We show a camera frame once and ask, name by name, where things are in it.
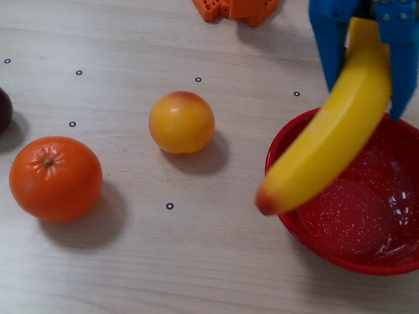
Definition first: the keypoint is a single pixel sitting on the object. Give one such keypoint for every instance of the yellow plastic banana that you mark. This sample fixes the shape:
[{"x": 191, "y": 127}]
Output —
[{"x": 339, "y": 133}]

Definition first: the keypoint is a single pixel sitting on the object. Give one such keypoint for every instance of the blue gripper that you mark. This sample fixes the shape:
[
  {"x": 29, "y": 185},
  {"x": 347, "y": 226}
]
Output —
[{"x": 328, "y": 31}]

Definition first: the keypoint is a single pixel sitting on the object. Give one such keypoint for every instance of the yellow orange peach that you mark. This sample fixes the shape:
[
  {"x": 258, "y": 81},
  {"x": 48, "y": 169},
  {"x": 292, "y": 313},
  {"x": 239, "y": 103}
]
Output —
[{"x": 181, "y": 124}]

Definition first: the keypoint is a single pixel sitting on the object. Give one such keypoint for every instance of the orange fruit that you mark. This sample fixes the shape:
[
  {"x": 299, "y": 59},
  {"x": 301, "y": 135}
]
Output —
[{"x": 55, "y": 182}]

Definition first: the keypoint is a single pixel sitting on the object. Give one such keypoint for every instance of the red speckled enamel bowl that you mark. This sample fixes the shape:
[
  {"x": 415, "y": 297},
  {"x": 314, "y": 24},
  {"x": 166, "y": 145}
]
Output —
[{"x": 374, "y": 227}]

